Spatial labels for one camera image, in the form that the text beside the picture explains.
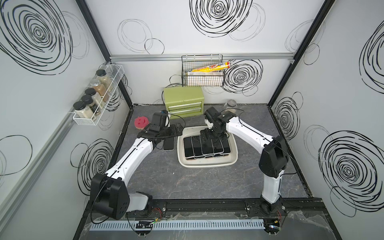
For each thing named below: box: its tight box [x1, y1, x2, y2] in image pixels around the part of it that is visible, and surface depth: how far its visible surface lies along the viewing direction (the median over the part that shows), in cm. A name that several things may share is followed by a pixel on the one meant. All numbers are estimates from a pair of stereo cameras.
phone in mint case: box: [191, 135, 205, 159], surface depth 91 cm
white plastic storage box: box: [177, 125, 239, 168], surface depth 92 cm
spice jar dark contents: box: [81, 94, 102, 115], surface depth 66 cm
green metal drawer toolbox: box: [163, 86, 205, 120], surface depth 105 cm
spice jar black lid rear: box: [96, 69, 107, 77], surface depth 76 cm
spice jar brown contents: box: [90, 78, 110, 102], surface depth 72 cm
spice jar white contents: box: [84, 88, 105, 110], surface depth 69 cm
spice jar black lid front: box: [73, 101, 86, 111], surface depth 62 cm
